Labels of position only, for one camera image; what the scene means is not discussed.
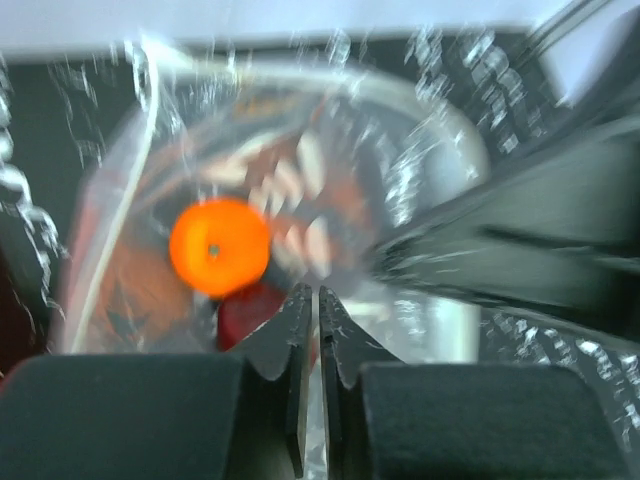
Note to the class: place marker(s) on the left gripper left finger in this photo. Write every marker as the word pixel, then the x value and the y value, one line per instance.
pixel 234 415

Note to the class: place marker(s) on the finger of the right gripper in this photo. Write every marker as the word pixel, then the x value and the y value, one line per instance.
pixel 557 224

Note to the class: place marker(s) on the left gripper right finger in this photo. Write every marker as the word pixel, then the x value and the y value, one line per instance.
pixel 386 419

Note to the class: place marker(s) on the red watermelon slice toy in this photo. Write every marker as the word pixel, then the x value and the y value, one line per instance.
pixel 244 311

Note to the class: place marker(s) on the clear zip top bag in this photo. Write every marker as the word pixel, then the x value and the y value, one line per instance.
pixel 332 155

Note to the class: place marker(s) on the orange fake fruit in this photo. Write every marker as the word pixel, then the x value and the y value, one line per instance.
pixel 220 246

